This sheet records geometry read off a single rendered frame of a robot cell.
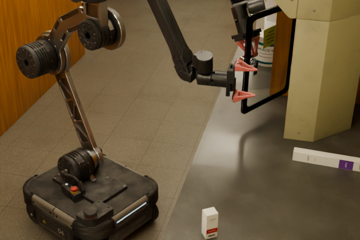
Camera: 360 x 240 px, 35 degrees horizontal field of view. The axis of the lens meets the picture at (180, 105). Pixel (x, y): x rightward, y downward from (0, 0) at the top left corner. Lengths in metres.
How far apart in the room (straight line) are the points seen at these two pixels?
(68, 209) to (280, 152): 1.28
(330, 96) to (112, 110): 2.51
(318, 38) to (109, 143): 2.25
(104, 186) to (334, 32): 1.57
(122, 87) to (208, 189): 2.96
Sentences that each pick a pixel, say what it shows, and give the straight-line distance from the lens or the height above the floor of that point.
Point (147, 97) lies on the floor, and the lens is 4.57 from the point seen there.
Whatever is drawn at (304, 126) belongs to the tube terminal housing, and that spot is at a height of 1.00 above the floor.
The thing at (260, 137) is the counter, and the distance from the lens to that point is 2.18.
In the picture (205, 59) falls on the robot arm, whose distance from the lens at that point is 1.94.
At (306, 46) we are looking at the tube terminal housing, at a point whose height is 1.32.
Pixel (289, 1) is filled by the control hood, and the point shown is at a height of 1.47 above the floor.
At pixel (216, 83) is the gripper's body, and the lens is 1.99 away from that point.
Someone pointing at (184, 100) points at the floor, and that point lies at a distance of 4.52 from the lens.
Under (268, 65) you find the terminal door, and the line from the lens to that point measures 2.25.
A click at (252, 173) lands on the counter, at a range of 1.97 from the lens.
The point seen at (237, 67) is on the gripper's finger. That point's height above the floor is 1.26.
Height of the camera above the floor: 2.03
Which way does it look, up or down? 27 degrees down
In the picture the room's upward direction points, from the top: 1 degrees clockwise
